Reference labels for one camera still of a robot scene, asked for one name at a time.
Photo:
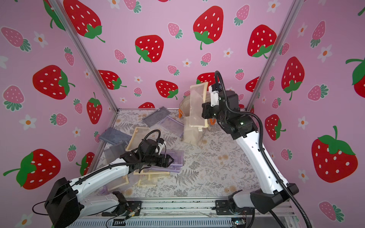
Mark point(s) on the purple mesh pouch back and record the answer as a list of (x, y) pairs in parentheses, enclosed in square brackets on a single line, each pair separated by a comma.
[(173, 126)]

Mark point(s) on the aluminium frame rail front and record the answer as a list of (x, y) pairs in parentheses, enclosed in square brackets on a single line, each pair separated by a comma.
[(158, 207)]

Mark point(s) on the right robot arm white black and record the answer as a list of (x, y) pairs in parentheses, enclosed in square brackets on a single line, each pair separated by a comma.
[(246, 129)]

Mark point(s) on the left frame post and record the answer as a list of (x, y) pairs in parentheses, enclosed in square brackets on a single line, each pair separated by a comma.
[(61, 13)]

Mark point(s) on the grey mesh pouch far back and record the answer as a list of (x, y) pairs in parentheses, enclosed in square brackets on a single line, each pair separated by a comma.
[(156, 116)]

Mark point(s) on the right frame post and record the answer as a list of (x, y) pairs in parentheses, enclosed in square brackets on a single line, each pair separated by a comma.
[(285, 29)]

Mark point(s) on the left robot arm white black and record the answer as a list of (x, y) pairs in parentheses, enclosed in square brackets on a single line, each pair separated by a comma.
[(65, 205)]

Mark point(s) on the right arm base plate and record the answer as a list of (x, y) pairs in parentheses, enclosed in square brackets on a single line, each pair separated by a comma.
[(227, 207)]

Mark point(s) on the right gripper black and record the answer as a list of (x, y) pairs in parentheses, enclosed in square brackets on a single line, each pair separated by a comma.
[(206, 110)]

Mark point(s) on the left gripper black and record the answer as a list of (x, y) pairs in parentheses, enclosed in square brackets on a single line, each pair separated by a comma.
[(161, 163)]

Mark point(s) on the frame post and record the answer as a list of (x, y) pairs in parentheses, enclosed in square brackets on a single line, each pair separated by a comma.
[(285, 29), (61, 13)]

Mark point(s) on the yellow-trim mesh pouch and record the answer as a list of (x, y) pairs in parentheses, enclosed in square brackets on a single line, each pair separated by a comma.
[(149, 178), (197, 98), (137, 137)]

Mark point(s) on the grey mesh pouch left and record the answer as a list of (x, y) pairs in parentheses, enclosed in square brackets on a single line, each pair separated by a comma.
[(114, 136)]

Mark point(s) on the purple-trim mesh pouch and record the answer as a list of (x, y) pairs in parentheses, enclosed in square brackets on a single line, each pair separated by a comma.
[(176, 165)]

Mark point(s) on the beige canvas bag orange handles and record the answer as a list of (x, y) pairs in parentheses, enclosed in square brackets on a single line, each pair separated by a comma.
[(191, 135)]

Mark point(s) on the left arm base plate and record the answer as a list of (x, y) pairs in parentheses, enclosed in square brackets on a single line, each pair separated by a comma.
[(131, 208)]

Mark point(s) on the grey mesh pouch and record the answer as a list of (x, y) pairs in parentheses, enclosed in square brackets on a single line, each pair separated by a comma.
[(114, 136), (156, 116)]

